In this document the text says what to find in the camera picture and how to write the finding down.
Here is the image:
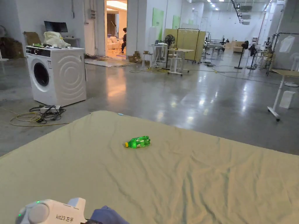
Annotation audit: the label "green plastic bottle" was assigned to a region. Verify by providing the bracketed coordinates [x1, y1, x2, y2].
[124, 135, 151, 149]

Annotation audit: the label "black cables with power box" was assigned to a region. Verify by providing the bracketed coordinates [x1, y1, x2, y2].
[29, 105, 67, 123]

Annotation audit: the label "white stool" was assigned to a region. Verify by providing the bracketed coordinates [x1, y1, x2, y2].
[142, 53, 154, 67]

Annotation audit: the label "black rack with white cloth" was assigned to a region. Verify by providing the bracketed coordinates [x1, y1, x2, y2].
[266, 32, 299, 76]

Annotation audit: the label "black monitor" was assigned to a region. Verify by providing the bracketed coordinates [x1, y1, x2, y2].
[44, 21, 69, 33]

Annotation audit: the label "wooden crate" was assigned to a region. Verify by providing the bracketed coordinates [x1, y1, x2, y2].
[232, 41, 248, 53]

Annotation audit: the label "bed with beige sheet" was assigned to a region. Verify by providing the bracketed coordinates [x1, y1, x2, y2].
[0, 111, 299, 224]

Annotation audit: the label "white table with laptop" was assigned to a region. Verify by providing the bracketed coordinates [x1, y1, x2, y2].
[148, 39, 168, 68]

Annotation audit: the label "pile of small cartons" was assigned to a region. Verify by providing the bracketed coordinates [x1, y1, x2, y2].
[128, 50, 150, 64]

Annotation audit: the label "yellow folding screen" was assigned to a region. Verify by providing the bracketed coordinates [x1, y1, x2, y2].
[164, 28, 206, 64]

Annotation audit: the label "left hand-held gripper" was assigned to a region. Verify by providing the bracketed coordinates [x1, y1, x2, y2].
[15, 197, 88, 224]

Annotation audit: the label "white washing machine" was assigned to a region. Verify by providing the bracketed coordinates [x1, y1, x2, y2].
[25, 31, 87, 107]

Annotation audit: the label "white standing fan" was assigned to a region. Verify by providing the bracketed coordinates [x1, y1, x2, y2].
[284, 52, 299, 88]

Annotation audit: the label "yellow floor cable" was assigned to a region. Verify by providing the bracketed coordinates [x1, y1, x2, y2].
[9, 112, 70, 127]

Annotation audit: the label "white desk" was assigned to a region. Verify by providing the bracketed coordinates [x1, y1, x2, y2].
[60, 36, 81, 48]

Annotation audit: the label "stack of brown cartons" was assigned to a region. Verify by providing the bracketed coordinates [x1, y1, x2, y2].
[0, 37, 25, 59]

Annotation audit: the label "black standing fan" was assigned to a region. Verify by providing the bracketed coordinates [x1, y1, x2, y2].
[246, 44, 258, 70]
[234, 40, 249, 69]
[164, 34, 176, 70]

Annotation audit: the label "dark blue shirt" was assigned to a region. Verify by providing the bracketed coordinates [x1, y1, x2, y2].
[90, 205, 127, 224]

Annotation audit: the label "white table with wooden top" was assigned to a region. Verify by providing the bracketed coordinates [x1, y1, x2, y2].
[167, 48, 195, 76]
[267, 69, 299, 122]

